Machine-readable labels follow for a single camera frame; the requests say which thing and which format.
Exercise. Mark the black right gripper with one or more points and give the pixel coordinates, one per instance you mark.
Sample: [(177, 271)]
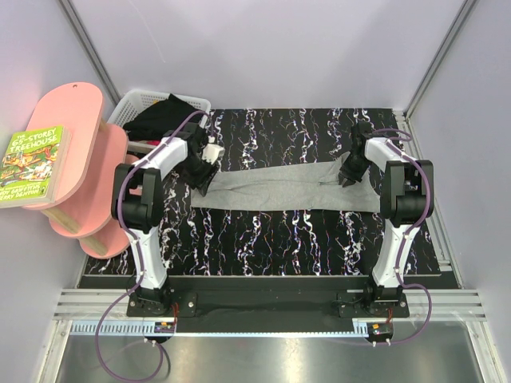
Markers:
[(352, 177)]

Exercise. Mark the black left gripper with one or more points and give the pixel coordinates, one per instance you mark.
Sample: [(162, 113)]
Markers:
[(203, 181)]

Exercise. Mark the grey t shirt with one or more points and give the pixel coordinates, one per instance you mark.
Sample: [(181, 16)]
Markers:
[(313, 186)]

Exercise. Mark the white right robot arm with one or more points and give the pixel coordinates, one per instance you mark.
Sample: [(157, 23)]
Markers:
[(406, 200)]

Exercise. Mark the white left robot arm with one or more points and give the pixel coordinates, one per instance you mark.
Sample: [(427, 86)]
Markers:
[(138, 206)]

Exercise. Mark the red and beige clothes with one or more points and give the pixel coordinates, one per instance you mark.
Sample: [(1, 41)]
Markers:
[(151, 144)]

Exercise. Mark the black t shirt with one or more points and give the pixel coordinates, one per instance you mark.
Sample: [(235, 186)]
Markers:
[(159, 118)]

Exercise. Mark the white plastic laundry basket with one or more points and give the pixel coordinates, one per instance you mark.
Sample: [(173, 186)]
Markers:
[(136, 101)]

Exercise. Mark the pink tiered wooden shelf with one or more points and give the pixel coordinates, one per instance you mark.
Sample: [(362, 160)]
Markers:
[(82, 208)]

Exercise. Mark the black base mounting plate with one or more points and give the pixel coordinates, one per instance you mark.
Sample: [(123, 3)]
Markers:
[(268, 305)]

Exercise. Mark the right orange connector board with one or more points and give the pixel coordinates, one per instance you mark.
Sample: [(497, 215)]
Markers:
[(382, 329)]

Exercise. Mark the orange connector board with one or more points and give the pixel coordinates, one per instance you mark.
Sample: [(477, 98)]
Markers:
[(165, 327), (382, 329)]

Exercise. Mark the left orange connector board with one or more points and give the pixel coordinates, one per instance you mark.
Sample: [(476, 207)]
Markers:
[(165, 327)]

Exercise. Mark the green treehouse book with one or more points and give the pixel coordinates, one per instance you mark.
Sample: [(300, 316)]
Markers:
[(32, 165)]

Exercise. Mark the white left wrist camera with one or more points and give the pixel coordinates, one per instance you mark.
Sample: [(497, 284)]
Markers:
[(212, 152)]

